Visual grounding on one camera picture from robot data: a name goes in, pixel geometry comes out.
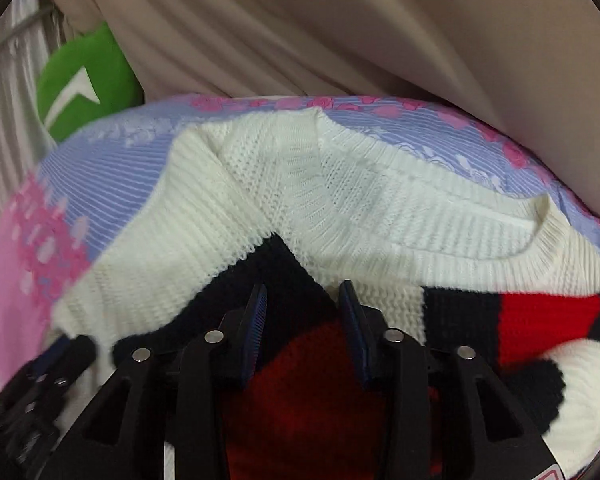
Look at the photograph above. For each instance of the pink blue floral bedsheet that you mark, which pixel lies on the pink blue floral bedsheet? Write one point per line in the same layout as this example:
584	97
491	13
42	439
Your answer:
105	160

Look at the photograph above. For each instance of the white knit sweater black red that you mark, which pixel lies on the white knit sweater black red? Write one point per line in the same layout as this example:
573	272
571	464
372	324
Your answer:
380	200

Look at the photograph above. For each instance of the white satin curtain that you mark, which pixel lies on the white satin curtain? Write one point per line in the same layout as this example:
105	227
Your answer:
5	110

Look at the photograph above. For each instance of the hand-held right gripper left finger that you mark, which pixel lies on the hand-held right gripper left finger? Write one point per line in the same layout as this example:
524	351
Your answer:
254	332

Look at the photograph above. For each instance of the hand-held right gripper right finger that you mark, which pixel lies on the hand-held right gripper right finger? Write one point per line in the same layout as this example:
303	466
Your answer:
352	332

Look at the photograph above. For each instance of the green plush pillow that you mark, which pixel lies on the green plush pillow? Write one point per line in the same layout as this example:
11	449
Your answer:
105	75

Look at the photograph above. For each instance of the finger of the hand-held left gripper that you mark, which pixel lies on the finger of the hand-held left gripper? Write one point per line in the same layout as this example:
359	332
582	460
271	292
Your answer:
72	355

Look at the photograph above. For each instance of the beige draped cloth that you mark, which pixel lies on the beige draped cloth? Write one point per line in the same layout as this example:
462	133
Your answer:
280	25

